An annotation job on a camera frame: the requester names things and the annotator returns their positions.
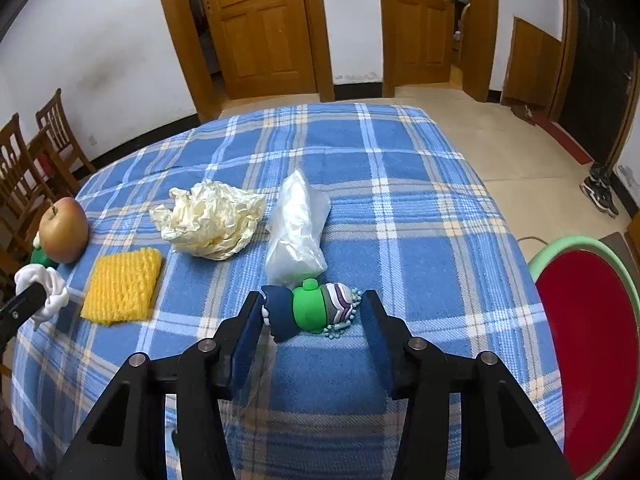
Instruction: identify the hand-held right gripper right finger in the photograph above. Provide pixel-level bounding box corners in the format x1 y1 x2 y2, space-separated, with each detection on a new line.
361 290 576 480

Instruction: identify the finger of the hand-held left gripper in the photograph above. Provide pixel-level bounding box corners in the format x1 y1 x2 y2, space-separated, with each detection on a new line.
0 284 48 346

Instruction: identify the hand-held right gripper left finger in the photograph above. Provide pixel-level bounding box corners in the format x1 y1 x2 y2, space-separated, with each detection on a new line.
52 290 266 480

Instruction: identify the green and navy toy figure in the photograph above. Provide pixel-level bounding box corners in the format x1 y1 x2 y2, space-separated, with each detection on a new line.
260 277 362 343

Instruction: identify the red basin with green rim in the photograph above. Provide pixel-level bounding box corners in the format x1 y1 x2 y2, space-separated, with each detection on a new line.
527 235 640 480

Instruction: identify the green clay toy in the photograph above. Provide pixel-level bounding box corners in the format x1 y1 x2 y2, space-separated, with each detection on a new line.
30 245 61 268

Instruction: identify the apple with stem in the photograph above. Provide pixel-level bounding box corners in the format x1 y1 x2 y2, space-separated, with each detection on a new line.
39 197 90 264

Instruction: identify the yellow foam fruit net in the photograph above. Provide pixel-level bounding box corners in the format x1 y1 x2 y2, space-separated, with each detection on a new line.
80 247 163 322

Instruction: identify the wooden chair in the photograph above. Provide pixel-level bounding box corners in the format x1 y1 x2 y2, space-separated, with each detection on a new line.
27 88 96 196
0 112 56 261

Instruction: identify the clear plastic bag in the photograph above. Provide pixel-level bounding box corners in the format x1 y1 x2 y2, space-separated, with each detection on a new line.
264 169 332 288

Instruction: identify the crumpled cream paper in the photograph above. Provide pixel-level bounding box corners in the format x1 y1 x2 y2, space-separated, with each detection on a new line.
150 179 267 261

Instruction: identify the blue plaid tablecloth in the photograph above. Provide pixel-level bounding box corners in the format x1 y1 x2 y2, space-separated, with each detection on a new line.
12 103 566 480

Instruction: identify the grey floor mat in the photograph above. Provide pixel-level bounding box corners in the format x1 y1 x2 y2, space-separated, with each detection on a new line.
597 232 638 256

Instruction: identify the black and white sneaker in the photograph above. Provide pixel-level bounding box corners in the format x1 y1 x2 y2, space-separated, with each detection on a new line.
580 180 620 218
587 162 613 188

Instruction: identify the red doormat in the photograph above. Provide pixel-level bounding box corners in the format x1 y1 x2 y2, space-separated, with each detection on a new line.
542 120 593 165

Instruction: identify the half open wooden door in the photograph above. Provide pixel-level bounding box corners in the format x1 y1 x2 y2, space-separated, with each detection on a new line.
377 0 499 103

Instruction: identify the wooden panel door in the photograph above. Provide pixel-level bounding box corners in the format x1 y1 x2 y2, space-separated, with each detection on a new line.
152 0 335 123

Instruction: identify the black entrance door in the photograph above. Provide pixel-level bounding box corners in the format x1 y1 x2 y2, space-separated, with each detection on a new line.
547 0 640 173

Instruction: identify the wooden wall panel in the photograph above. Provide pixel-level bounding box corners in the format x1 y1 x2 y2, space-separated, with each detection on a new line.
501 16 563 108

